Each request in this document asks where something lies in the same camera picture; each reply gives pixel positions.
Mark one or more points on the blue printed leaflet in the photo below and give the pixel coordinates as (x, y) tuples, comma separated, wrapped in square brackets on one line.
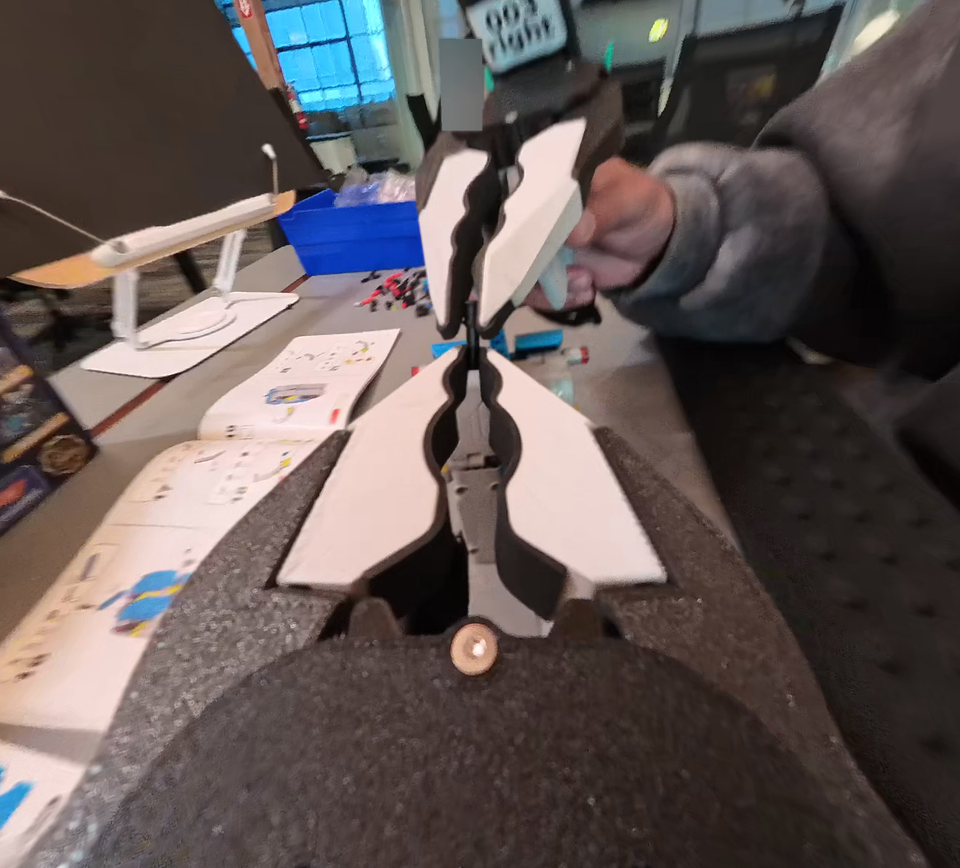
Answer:
[(30, 793)]

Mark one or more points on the pile of small brick parts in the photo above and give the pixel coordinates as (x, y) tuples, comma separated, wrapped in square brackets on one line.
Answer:
[(397, 290)]

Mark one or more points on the person's right hand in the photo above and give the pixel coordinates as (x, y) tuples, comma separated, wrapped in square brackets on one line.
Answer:
[(630, 223)]

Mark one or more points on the red fire extinguisher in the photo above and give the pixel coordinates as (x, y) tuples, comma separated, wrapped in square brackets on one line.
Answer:
[(299, 109)]

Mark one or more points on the crumpled clear plastic bag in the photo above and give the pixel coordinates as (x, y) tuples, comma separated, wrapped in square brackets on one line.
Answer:
[(375, 189)]

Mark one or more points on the grey desk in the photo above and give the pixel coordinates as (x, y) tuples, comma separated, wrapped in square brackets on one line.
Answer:
[(622, 388)]

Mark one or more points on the dark robot kit box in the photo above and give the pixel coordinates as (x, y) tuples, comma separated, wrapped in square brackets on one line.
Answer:
[(37, 433)]

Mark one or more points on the white adjustable stand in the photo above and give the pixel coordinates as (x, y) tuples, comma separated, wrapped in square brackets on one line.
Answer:
[(187, 328)]

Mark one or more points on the black brick axle pin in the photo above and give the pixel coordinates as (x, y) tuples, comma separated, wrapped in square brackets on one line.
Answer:
[(473, 332)]

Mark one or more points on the open instruction booklet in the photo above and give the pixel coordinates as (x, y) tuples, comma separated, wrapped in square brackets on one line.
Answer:
[(112, 545)]

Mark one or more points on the black divider panel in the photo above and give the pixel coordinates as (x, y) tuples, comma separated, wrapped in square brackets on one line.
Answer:
[(112, 95)]

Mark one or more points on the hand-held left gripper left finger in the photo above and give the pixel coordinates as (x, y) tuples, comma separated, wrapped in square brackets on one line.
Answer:
[(360, 508)]

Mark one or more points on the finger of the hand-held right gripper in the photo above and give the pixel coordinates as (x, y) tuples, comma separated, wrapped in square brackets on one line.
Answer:
[(442, 223), (540, 208)]

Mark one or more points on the person's right forearm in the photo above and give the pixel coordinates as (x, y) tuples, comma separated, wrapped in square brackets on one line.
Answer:
[(787, 223)]

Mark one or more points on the dark dotted cloth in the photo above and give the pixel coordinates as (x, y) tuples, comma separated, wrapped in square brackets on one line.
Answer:
[(825, 545)]

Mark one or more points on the blue storage bin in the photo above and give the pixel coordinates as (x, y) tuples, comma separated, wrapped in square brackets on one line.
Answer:
[(352, 238)]

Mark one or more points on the large paned window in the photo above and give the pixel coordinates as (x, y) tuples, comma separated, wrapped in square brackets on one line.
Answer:
[(322, 43)]

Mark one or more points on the blue brick toy car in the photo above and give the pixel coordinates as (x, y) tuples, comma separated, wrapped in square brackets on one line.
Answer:
[(476, 500)]

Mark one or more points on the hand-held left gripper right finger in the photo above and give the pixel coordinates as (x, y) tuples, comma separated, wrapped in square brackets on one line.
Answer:
[(577, 508)]

